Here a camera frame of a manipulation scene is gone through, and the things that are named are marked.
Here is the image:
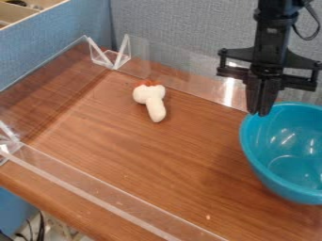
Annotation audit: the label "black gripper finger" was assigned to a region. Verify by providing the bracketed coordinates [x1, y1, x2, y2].
[246, 75, 262, 115]
[260, 78, 281, 117]

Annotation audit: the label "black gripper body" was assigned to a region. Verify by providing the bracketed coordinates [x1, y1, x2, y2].
[217, 19, 322, 91]

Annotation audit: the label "white plush mushroom toy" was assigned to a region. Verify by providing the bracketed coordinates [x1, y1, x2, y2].
[133, 80, 166, 122]

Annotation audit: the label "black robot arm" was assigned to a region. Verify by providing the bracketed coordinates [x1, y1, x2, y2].
[217, 0, 322, 117]

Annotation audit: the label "blue plastic bowl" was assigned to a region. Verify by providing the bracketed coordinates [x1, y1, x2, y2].
[240, 102, 322, 205]

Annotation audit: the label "clear acrylic back barrier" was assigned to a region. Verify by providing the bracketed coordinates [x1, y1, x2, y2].
[125, 34, 322, 114]

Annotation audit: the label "clear acrylic barrier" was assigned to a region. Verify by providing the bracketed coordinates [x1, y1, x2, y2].
[0, 35, 93, 92]
[125, 34, 322, 114]
[0, 121, 228, 241]

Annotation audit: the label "clear acrylic left barrier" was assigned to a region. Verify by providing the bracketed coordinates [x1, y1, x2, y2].
[0, 35, 93, 92]

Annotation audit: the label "clear acrylic front barrier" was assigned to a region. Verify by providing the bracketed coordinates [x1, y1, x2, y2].
[0, 121, 228, 241]

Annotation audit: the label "wooden shelf box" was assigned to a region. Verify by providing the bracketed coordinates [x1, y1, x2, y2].
[0, 0, 71, 31]

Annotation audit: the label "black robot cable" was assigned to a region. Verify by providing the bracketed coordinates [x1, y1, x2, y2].
[290, 1, 322, 41]

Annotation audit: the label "clear acrylic corner bracket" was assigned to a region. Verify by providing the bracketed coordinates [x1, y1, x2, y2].
[86, 35, 133, 70]

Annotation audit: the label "black floor cables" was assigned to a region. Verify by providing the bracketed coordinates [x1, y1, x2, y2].
[0, 210, 49, 241]

